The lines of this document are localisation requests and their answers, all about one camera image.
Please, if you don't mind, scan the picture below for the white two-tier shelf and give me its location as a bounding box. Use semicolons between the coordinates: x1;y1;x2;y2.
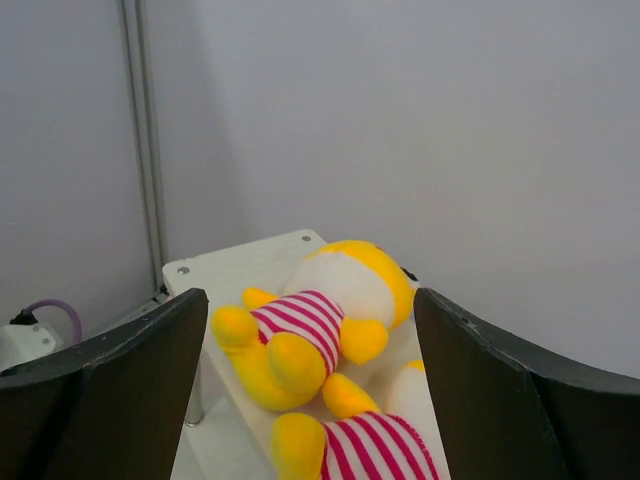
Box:
161;228;451;480

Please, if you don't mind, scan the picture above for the aluminium corner post left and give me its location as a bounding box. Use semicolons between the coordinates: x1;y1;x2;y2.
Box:
119;0;168;296

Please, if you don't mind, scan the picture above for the yellow plush toy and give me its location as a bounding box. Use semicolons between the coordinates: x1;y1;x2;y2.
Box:
212;240;419;412
271;360;451;479

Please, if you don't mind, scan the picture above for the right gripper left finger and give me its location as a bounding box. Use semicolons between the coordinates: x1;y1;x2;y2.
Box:
1;288;208;479

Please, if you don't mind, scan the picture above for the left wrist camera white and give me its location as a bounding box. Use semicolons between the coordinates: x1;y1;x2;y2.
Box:
0;323;64;372

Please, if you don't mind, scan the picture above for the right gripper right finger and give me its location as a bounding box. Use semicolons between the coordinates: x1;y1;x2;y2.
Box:
414;288;639;479

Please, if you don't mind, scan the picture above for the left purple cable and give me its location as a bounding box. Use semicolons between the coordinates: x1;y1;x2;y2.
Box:
9;298;83;346

